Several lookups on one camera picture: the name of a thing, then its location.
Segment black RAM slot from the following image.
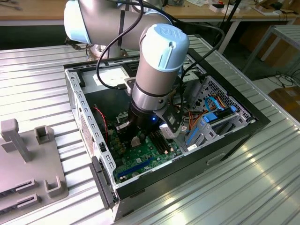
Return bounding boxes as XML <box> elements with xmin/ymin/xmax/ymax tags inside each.
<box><xmin>150</xmin><ymin>132</ymin><xmax>165</xmax><ymax>155</ymax></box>
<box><xmin>156</xmin><ymin>135</ymin><xmax>172</xmax><ymax>152</ymax></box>

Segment green motherboard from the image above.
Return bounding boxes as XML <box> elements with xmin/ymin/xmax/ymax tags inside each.
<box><xmin>106</xmin><ymin>109</ymin><xmax>186</xmax><ymax>185</ymax></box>

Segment blue expansion slot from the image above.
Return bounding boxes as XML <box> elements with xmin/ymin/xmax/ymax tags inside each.
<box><xmin>116</xmin><ymin>156</ymin><xmax>155</xmax><ymax>179</ymax></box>

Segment grey power supply unit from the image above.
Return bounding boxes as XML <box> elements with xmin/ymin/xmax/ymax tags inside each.
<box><xmin>79</xmin><ymin>65</ymin><xmax>136</xmax><ymax>120</ymax></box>

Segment grey metal disk bay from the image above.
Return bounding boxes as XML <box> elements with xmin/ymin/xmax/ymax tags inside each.
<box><xmin>182</xmin><ymin>112</ymin><xmax>251</xmax><ymax>154</ymax></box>

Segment metal drive cage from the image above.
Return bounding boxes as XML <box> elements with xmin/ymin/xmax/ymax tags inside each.
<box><xmin>178</xmin><ymin>55</ymin><xmax>205</xmax><ymax>94</ymax></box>

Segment blue disk carrier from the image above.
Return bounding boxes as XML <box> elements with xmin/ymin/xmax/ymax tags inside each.
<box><xmin>202</xmin><ymin>105</ymin><xmax>237</xmax><ymax>124</ymax></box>

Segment black PC case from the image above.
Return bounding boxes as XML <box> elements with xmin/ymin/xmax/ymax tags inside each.
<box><xmin>63</xmin><ymin>47</ymin><xmax>272</xmax><ymax>222</ymax></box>

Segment black hard disk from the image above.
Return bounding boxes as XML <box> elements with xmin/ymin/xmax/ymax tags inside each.
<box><xmin>215</xmin><ymin>108</ymin><xmax>236</xmax><ymax>120</ymax></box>

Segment grey parts rack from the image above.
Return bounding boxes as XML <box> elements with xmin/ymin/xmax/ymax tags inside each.
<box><xmin>0</xmin><ymin>118</ymin><xmax>70</xmax><ymax>218</ymax></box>

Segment white flat box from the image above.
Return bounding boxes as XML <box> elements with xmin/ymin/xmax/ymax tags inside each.
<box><xmin>209</xmin><ymin>3</ymin><xmax>240</xmax><ymax>14</ymax></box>

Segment brown cardboard box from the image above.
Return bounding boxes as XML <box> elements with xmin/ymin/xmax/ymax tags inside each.
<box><xmin>259</xmin><ymin>32</ymin><xmax>297</xmax><ymax>68</ymax></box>
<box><xmin>268</xmin><ymin>86</ymin><xmax>300</xmax><ymax>120</ymax></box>

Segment long wooden desk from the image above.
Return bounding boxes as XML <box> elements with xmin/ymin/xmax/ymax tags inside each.
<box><xmin>0</xmin><ymin>0</ymin><xmax>300</xmax><ymax>55</ymax></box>

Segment brown cardboard tray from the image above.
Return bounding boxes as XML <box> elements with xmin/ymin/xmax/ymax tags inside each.
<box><xmin>251</xmin><ymin>0</ymin><xmax>293</xmax><ymax>16</ymax></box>

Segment grey metal slat table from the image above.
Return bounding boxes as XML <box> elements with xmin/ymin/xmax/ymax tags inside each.
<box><xmin>242</xmin><ymin>24</ymin><xmax>300</xmax><ymax>79</ymax></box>

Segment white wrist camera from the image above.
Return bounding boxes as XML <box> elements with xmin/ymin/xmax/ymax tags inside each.
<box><xmin>159</xmin><ymin>123</ymin><xmax>180</xmax><ymax>140</ymax></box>

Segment red black fan wire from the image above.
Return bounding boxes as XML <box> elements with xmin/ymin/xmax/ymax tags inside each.
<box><xmin>92</xmin><ymin>105</ymin><xmax>111</xmax><ymax>144</ymax></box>

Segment black camera bracket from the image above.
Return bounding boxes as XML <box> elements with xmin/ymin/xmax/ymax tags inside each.
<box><xmin>154</xmin><ymin>106</ymin><xmax>182</xmax><ymax>138</ymax></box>

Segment red orange power wires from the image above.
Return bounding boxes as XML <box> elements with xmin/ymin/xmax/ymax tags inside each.
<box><xmin>181</xmin><ymin>109</ymin><xmax>205</xmax><ymax>135</ymax></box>

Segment blue plastic bay rail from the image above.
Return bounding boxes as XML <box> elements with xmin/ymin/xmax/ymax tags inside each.
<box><xmin>186</xmin><ymin>121</ymin><xmax>204</xmax><ymax>148</ymax></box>

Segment blue data wire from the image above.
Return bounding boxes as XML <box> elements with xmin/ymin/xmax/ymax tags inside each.
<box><xmin>204</xmin><ymin>95</ymin><xmax>224</xmax><ymax>113</ymax></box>

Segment orange data wire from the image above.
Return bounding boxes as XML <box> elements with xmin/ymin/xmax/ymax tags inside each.
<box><xmin>215</xmin><ymin>94</ymin><xmax>230</xmax><ymax>109</ymax></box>

